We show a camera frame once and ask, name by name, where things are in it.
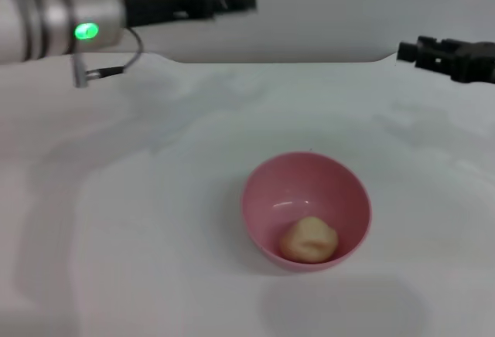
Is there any pink plastic bowl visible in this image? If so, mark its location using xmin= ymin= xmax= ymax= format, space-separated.
xmin=240 ymin=151 xmax=373 ymax=275

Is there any beige egg yolk pastry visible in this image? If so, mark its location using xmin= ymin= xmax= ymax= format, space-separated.
xmin=278 ymin=216 xmax=340 ymax=264

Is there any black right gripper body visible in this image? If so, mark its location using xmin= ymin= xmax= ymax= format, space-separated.
xmin=452 ymin=41 xmax=495 ymax=85

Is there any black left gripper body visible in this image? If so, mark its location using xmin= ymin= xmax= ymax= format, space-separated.
xmin=123 ymin=0 xmax=217 ymax=29

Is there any grey cable with metal plugs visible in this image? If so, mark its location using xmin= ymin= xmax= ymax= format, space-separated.
xmin=72 ymin=26 xmax=145 ymax=89

